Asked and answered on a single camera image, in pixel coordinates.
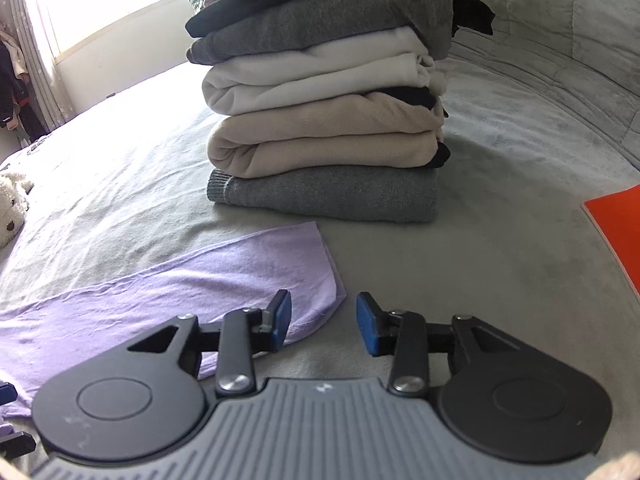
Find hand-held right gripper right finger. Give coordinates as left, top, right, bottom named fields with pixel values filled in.
left=355, top=291, right=503, bottom=395

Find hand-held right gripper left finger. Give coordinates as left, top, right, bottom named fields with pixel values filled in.
left=125, top=290, right=293, bottom=396

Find lavender pants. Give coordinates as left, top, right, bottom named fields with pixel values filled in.
left=0, top=220, right=348, bottom=436

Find grey knit folded sweater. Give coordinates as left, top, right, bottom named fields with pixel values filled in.
left=206, top=165, right=441, bottom=225

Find beige folded sweatshirt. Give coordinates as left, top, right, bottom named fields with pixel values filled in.
left=206, top=91, right=447, bottom=179

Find white plush dog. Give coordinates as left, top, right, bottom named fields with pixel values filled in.
left=0, top=172, right=34, bottom=248

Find grey bed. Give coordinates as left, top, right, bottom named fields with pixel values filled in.
left=0, top=55, right=640, bottom=461

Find white folded sweatshirt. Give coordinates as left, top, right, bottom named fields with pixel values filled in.
left=201, top=27, right=449, bottom=117

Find red book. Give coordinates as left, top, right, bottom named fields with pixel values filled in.
left=582, top=187, right=640, bottom=297

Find dark grey folded sweater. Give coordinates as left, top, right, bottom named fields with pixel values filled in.
left=186, top=0, right=458, bottom=67

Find grey patterned curtain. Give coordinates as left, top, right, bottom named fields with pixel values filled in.
left=0, top=0, right=77, bottom=132

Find grey quilted headboard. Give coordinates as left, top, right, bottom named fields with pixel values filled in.
left=450, top=0, right=640, bottom=171

